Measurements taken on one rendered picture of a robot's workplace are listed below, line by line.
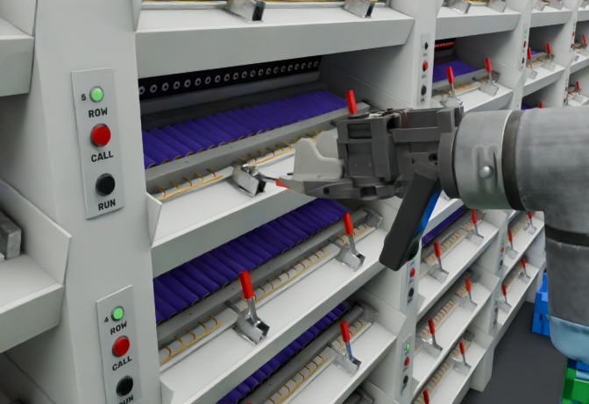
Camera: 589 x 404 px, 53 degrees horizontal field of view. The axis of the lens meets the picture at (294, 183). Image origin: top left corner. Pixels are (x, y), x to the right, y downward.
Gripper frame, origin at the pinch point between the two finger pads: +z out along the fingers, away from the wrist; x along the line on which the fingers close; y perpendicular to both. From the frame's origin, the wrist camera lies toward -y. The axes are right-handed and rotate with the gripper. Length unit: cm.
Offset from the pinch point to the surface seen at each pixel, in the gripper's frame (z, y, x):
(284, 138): 10.2, 3.2, -13.3
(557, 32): 7, 11, -183
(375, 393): 18, -55, -42
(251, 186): 5.5, -0.1, 1.0
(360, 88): 13.0, 7.3, -42.3
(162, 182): 10.0, 2.7, 10.5
